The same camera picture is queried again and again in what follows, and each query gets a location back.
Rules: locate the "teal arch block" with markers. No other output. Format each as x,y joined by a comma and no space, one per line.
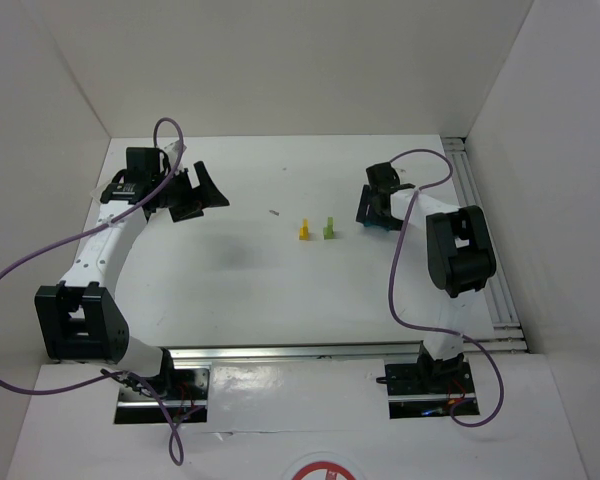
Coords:
368,223

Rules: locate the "clear plastic container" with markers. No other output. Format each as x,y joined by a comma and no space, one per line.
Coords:
97,192

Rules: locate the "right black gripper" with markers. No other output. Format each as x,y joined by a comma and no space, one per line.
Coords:
370,208

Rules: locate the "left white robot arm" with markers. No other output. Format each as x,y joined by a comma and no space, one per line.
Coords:
79,318

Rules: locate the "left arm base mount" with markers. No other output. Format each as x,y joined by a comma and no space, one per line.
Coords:
184,396

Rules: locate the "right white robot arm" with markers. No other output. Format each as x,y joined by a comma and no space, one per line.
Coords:
460,258

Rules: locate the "light green rectangular block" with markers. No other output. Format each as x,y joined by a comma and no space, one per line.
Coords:
330,225

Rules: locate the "aluminium rail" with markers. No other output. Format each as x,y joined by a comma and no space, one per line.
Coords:
497,293
199,356

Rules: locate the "right aluminium rail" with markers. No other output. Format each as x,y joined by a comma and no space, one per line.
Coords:
497,293

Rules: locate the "front aluminium rail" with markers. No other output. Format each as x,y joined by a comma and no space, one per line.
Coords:
199,356

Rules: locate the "red prohibition sign sticker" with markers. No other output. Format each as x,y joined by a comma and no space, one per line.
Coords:
323,465

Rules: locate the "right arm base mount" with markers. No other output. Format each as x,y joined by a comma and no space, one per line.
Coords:
411,396

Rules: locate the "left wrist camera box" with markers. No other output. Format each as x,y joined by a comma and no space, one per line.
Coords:
175,148

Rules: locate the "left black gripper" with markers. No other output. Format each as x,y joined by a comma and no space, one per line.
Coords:
186,195

